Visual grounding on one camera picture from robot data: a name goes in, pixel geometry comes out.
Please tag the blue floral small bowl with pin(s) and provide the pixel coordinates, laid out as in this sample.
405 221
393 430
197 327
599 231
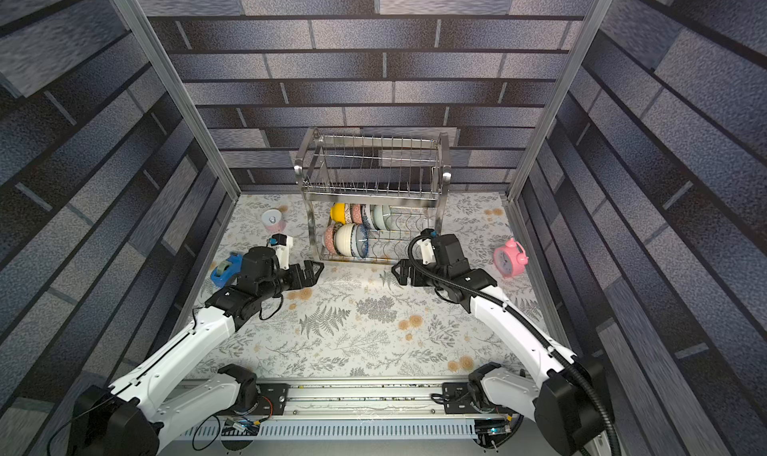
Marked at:
360 245

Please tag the pink alarm clock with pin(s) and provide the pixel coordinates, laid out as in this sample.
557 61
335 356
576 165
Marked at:
510 259

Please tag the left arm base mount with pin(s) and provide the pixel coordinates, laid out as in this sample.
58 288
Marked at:
272 401

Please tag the blue white patterned bowl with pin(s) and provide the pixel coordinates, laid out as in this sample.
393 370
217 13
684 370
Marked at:
370 216

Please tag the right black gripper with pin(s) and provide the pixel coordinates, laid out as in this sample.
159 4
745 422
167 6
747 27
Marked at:
413 273

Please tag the aluminium front rail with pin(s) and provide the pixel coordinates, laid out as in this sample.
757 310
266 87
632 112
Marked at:
359 396

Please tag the stainless steel dish rack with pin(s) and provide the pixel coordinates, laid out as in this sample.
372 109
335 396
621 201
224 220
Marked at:
409 172

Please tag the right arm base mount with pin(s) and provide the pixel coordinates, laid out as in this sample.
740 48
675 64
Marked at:
467 398

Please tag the cream white bowl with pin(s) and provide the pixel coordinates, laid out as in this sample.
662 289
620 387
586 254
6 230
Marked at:
345 240

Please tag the yellow bowl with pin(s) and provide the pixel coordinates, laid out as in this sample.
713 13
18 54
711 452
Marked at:
339 213

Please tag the blue tape dispenser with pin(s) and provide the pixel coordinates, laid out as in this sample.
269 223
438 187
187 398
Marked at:
223 270

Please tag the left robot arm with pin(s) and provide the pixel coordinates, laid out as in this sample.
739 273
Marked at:
136 415

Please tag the brown patterned bowl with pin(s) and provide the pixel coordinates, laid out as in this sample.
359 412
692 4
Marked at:
354 213

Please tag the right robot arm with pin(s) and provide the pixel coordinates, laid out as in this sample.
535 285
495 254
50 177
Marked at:
565 394

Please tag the pink white cup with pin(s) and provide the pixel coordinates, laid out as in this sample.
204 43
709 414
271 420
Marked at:
274 221

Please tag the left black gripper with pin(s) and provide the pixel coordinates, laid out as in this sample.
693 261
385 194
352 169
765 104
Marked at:
299 280

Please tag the floral tablecloth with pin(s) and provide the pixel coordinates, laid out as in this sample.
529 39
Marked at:
357 321

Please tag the pink patterned floral bowl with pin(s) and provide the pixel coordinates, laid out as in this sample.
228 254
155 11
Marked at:
329 238

